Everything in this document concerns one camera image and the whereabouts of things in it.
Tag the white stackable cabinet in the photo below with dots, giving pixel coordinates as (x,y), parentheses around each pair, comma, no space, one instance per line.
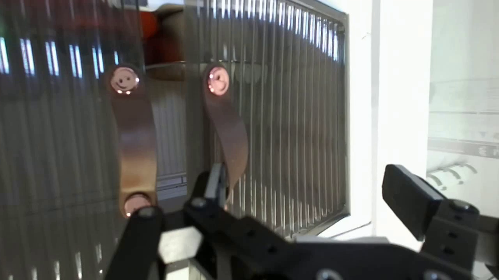
(400,102)

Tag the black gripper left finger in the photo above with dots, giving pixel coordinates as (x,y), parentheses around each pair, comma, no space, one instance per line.
(208,233)

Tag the small red object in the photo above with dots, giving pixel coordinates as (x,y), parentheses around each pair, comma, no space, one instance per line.
(149,25)

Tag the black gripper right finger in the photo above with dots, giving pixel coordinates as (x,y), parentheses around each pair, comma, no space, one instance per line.
(415,199)

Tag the smoked ribbed cabinet door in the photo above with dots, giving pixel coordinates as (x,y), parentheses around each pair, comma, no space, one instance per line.
(52,144)
(291,129)

